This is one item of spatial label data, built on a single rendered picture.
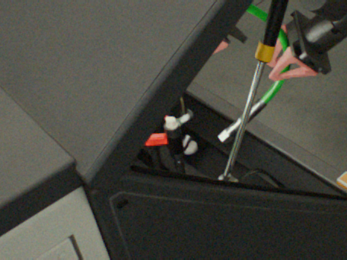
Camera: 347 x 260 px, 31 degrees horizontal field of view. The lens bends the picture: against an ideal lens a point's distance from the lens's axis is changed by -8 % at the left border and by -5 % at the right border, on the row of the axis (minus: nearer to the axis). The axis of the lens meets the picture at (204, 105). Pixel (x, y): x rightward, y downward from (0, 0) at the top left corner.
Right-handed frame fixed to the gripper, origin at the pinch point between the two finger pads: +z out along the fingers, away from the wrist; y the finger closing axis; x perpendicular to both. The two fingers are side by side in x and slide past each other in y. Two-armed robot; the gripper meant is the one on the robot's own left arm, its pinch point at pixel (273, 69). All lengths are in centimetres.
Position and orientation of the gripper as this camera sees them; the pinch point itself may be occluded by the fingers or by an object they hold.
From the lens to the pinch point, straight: 106.5
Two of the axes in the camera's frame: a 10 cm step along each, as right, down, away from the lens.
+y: 0.6, 7.8, -6.3
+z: -6.6, 5.0, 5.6
